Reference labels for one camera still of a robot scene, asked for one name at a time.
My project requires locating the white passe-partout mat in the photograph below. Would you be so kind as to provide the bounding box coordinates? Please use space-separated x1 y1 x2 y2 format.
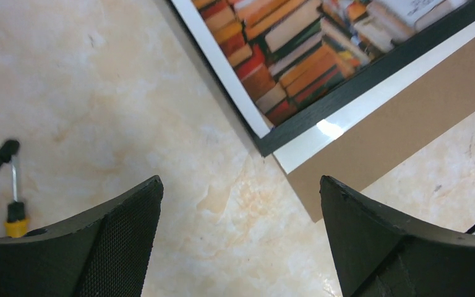
273 21 475 174

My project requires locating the black picture frame brown backing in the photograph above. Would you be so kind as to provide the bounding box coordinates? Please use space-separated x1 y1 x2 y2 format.
169 1 475 156

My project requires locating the yellow handled screwdriver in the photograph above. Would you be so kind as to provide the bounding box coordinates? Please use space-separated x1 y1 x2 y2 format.
4 155 29 238

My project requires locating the cat and books photo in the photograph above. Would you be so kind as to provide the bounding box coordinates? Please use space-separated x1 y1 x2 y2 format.
172 0 464 138

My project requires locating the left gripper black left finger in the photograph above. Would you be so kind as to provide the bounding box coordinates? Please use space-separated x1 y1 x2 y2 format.
0 176 164 296

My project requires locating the brown backing board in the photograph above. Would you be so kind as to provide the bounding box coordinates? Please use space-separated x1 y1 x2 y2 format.
288 37 475 222

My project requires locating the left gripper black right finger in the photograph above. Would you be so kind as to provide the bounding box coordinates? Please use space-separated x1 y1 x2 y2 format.
320 176 475 296

